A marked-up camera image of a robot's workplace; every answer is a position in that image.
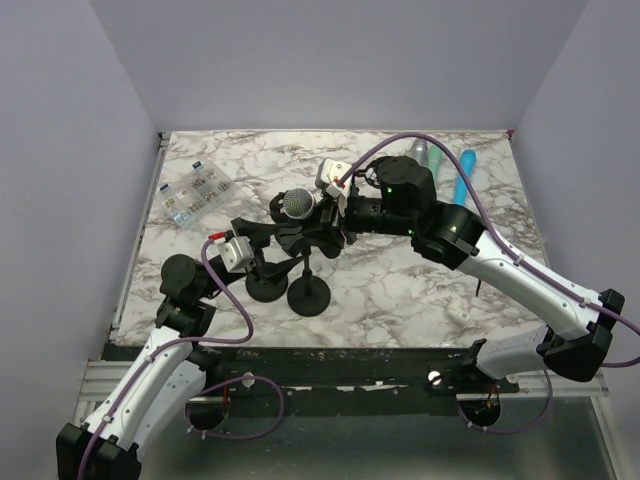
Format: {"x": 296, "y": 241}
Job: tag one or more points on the grey microphone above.
{"x": 419, "y": 150}

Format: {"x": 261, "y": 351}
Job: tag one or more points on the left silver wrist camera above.
{"x": 235, "y": 251}

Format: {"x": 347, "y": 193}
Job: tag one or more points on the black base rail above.
{"x": 330, "y": 382}

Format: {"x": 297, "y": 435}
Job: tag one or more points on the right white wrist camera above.
{"x": 329, "y": 181}

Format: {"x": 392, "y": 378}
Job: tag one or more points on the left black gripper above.
{"x": 258, "y": 233}

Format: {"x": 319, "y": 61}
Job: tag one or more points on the black microphone silver grille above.
{"x": 298, "y": 204}

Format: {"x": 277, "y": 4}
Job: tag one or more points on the clear plastic screw box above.
{"x": 194, "y": 194}

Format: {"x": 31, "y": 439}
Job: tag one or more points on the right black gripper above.
{"x": 328, "y": 232}

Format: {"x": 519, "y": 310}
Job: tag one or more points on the black round-base mic stand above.
{"x": 308, "y": 295}

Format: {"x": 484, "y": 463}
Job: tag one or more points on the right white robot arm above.
{"x": 578, "y": 322}

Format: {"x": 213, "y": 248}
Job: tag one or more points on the black tripod shock mount stand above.
{"x": 369, "y": 174}

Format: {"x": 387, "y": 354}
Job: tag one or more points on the black round-base clip stand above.
{"x": 265, "y": 290}

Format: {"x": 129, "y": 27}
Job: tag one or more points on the small white plastic piece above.
{"x": 458, "y": 312}

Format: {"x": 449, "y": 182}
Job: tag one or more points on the black round-base shock mount stand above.
{"x": 276, "y": 209}

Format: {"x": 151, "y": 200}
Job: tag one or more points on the teal microphone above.
{"x": 434, "y": 159}

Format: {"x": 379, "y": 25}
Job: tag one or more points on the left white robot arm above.
{"x": 172, "y": 366}

